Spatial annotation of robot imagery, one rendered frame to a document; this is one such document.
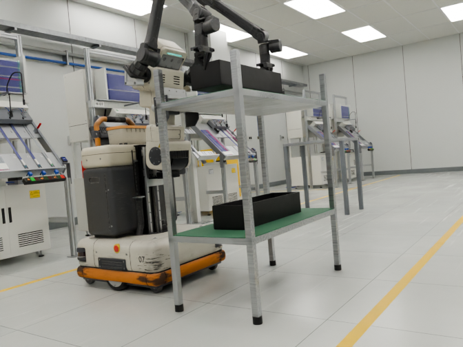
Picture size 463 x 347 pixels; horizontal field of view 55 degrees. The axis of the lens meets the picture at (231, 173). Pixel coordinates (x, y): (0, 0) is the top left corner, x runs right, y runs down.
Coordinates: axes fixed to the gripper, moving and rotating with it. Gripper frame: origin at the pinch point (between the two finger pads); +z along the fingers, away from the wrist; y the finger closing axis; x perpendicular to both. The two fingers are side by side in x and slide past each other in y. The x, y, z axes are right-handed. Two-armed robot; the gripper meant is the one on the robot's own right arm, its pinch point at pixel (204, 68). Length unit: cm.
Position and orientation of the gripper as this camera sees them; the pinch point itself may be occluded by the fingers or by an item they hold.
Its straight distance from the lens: 210.6
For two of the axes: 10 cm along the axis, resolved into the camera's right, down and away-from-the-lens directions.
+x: -8.2, 0.5, 5.7
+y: 5.7, -0.7, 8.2
